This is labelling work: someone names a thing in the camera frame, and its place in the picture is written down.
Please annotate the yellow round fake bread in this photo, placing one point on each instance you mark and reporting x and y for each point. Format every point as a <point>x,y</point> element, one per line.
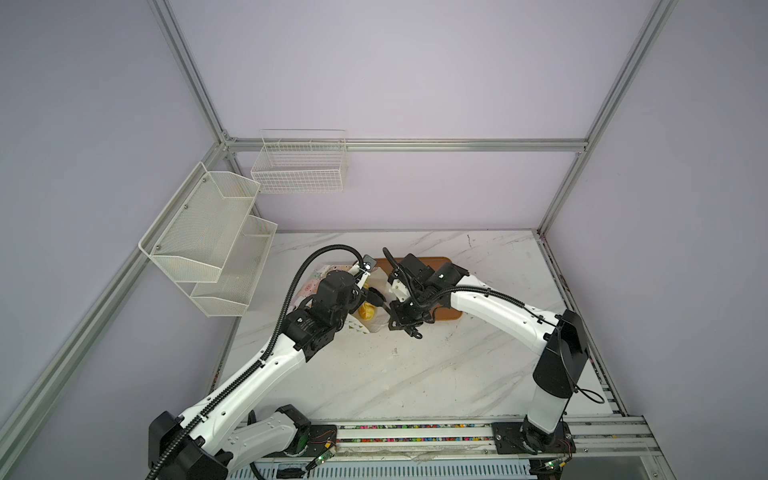
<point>366,312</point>

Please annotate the white wire wall basket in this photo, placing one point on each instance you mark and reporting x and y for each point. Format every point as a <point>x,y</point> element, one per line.
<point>301,161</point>

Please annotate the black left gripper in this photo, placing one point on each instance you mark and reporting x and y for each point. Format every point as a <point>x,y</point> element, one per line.
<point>356,301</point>

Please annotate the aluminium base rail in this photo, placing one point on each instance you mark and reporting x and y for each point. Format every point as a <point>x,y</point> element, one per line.
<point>584,448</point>

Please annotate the white mesh wall shelf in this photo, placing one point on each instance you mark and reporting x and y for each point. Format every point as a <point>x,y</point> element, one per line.
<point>232,294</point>
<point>191,240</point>

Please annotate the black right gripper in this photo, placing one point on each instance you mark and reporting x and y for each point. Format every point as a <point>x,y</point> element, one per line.
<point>397,320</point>

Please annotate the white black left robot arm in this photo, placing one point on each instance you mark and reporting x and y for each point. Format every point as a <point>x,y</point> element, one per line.
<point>206,441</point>

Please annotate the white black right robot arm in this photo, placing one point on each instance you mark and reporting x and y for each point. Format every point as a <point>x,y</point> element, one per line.
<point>558,340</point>

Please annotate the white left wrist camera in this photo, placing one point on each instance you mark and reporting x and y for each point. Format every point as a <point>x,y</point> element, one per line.
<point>364,270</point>

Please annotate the white mesh wall shelf lower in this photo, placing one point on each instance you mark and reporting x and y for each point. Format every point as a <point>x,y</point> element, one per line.
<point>232,294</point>

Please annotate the white mesh wall shelf upper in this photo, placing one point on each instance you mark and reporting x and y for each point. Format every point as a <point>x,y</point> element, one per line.
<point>191,240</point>

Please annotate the brown rectangular tray mat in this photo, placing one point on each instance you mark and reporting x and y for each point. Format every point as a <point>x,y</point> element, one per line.
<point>435,262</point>

